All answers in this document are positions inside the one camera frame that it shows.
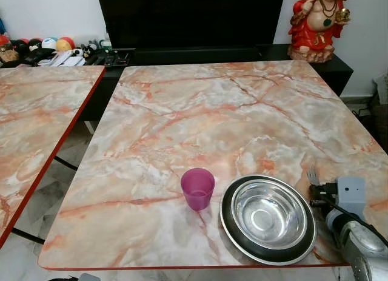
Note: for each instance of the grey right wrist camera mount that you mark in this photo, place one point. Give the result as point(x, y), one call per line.
point(351, 196)

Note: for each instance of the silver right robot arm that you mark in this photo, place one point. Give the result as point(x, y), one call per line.
point(364, 250)

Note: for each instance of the red-lidded glass jar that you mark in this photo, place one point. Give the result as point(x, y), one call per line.
point(4, 49)

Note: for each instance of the white paper stack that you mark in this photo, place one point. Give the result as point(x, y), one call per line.
point(65, 59)

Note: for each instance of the silver metal fork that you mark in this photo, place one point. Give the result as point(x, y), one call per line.
point(313, 175)

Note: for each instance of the black metal table frame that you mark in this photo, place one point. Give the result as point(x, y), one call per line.
point(65, 164)

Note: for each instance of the purple plastic cup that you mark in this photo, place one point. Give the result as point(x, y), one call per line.
point(197, 189)

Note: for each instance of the dark round steel plate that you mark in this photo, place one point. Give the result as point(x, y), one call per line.
point(227, 223)

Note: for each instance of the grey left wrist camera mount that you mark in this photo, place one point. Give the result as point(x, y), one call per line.
point(90, 277)

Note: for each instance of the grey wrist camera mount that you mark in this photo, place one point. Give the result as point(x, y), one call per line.
point(90, 277)
point(351, 196)

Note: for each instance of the black round ball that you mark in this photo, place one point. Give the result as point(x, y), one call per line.
point(27, 47)

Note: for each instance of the orange round ball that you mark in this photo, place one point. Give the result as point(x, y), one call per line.
point(65, 44)

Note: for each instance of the black television screen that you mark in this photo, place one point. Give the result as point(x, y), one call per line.
point(191, 17)

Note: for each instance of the white and blue ball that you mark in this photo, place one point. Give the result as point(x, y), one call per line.
point(49, 43)

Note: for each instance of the shiny steel bowl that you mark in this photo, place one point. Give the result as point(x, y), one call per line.
point(270, 213)

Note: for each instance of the grey patterned cushion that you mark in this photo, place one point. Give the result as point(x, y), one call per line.
point(382, 87)

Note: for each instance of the red Ganesha statue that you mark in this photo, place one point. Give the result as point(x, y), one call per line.
point(315, 32)

